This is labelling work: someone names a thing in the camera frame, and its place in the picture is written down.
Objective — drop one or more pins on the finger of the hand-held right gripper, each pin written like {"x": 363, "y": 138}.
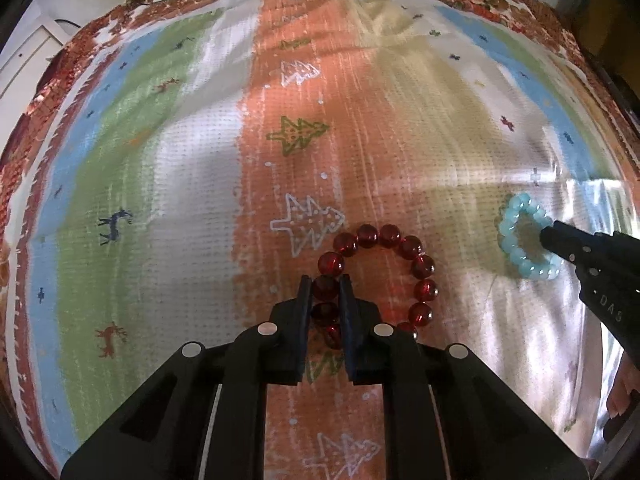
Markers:
{"x": 575, "y": 240}
{"x": 575, "y": 260}

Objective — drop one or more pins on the striped printed blanket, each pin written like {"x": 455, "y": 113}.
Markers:
{"x": 200, "y": 160}

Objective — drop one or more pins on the white headboard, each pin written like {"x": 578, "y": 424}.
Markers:
{"x": 25, "y": 55}

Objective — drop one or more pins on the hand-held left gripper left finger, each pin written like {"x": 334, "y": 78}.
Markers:
{"x": 303, "y": 310}

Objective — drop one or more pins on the person's right hand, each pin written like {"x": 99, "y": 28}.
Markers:
{"x": 625, "y": 390}

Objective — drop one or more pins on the red floral bedsheet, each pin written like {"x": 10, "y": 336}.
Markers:
{"x": 30, "y": 125}

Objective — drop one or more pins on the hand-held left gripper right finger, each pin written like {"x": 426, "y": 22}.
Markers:
{"x": 350, "y": 320}

